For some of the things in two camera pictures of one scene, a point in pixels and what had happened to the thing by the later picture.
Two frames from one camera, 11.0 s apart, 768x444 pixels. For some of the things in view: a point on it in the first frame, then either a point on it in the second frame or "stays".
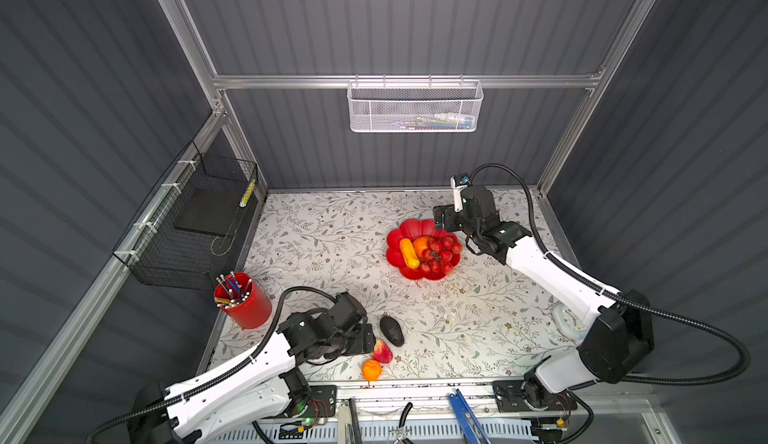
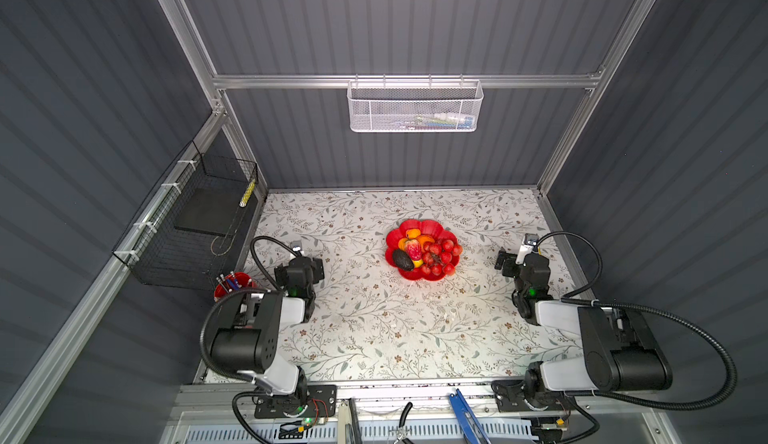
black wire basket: [186, 231] stays
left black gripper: [364, 340] to [280, 277]
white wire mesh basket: [415, 105] stays
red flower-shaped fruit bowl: [412, 230] stays
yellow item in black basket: [244, 199] stays
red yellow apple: [382, 352] to [413, 249]
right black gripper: [448, 212] to [510, 260]
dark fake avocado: [391, 330] to [403, 260]
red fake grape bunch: [441, 255] stays
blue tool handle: [467, 419] stays
